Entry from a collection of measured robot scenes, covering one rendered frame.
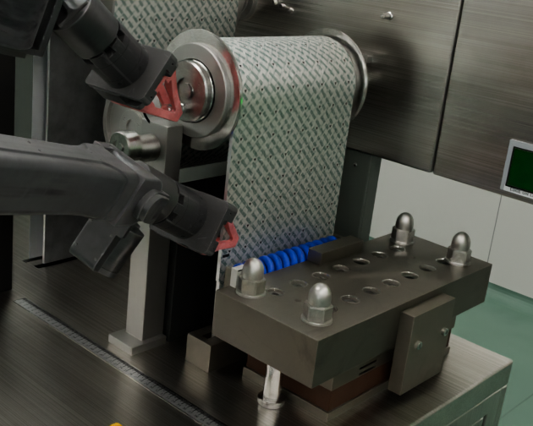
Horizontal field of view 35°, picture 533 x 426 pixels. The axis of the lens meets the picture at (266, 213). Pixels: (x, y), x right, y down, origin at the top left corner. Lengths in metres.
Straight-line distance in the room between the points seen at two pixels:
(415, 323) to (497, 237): 2.83
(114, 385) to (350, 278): 0.33
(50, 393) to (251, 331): 0.25
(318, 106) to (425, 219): 2.94
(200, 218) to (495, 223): 2.96
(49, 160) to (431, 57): 0.67
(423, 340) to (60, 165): 0.56
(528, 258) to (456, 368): 2.63
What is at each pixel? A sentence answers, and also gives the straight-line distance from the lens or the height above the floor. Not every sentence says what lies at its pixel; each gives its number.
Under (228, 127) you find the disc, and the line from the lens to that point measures 1.00.
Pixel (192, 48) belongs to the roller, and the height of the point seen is 1.30.
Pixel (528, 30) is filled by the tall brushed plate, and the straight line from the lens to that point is 1.14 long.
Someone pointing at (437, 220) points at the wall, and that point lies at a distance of 3.99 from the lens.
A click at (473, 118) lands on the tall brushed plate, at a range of 1.18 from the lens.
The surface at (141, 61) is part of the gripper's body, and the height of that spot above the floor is 1.29.
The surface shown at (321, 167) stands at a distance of 1.16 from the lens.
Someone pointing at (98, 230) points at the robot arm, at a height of 1.12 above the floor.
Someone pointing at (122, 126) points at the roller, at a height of 1.17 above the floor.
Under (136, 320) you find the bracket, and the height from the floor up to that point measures 0.94.
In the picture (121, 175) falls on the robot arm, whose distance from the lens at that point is 0.79.
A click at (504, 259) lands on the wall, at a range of 3.87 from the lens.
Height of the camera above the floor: 1.44
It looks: 18 degrees down
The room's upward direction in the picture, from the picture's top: 7 degrees clockwise
